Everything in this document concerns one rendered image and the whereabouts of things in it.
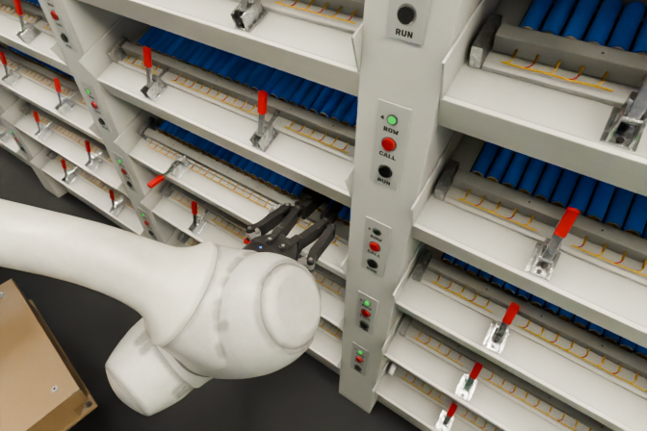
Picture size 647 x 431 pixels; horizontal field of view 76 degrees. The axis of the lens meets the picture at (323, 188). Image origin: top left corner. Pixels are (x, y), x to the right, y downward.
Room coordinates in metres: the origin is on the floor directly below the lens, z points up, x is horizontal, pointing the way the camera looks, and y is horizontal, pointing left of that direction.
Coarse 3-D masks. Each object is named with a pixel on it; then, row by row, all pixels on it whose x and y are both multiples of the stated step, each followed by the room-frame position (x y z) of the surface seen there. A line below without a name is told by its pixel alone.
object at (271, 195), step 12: (144, 132) 0.79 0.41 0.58; (156, 132) 0.78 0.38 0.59; (168, 144) 0.74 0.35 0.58; (180, 144) 0.73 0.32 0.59; (168, 156) 0.72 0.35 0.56; (192, 156) 0.70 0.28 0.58; (204, 156) 0.69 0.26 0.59; (192, 168) 0.68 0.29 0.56; (216, 168) 0.66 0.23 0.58; (228, 168) 0.65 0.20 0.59; (240, 180) 0.62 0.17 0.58; (252, 180) 0.62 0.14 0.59; (252, 192) 0.60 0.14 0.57; (264, 192) 0.58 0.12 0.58; (276, 192) 0.58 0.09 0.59; (312, 216) 0.52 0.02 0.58; (336, 228) 0.49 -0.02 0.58; (348, 228) 0.49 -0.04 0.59; (336, 240) 0.48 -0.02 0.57; (348, 240) 0.48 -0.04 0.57
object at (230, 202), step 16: (144, 112) 0.82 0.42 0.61; (128, 128) 0.78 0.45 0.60; (144, 128) 0.79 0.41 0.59; (128, 144) 0.77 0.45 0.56; (144, 144) 0.78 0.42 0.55; (144, 160) 0.73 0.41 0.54; (160, 160) 0.73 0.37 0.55; (176, 160) 0.72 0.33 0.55; (192, 176) 0.67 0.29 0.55; (208, 176) 0.66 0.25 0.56; (192, 192) 0.66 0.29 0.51; (208, 192) 0.62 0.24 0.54; (224, 192) 0.62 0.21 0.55; (240, 192) 0.61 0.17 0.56; (224, 208) 0.58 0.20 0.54; (240, 208) 0.58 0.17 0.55; (256, 208) 0.57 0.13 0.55; (320, 208) 0.55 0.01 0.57; (304, 224) 0.52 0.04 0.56; (336, 256) 0.46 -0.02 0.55; (336, 272) 0.44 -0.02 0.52
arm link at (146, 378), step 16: (144, 320) 0.24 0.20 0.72; (128, 336) 0.22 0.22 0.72; (144, 336) 0.22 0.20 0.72; (112, 352) 0.21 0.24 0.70; (128, 352) 0.20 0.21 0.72; (144, 352) 0.20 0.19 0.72; (160, 352) 0.20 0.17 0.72; (112, 368) 0.18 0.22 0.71; (128, 368) 0.18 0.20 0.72; (144, 368) 0.18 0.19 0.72; (160, 368) 0.18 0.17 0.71; (176, 368) 0.18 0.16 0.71; (112, 384) 0.18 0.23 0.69; (128, 384) 0.17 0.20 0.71; (144, 384) 0.17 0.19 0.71; (160, 384) 0.17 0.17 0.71; (176, 384) 0.18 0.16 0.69; (192, 384) 0.18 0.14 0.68; (128, 400) 0.16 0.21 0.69; (144, 400) 0.16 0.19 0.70; (160, 400) 0.16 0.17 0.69; (176, 400) 0.17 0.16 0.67
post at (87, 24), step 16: (64, 0) 0.76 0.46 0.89; (48, 16) 0.81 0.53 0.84; (64, 16) 0.77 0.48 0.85; (80, 16) 0.78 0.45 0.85; (96, 16) 0.80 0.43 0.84; (112, 16) 0.83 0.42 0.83; (80, 32) 0.77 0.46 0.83; (96, 32) 0.79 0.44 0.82; (64, 48) 0.80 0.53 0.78; (80, 48) 0.77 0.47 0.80; (80, 64) 0.78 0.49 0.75; (96, 80) 0.76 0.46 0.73; (96, 96) 0.78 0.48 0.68; (112, 96) 0.78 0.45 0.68; (112, 112) 0.76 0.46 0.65; (128, 112) 0.79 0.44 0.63; (112, 128) 0.77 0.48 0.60; (112, 144) 0.79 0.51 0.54; (112, 160) 0.81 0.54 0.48; (128, 160) 0.76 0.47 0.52; (144, 176) 0.78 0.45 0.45; (128, 192) 0.81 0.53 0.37; (144, 192) 0.76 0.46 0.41; (144, 208) 0.78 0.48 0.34; (160, 224) 0.77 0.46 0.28; (160, 240) 0.77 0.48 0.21
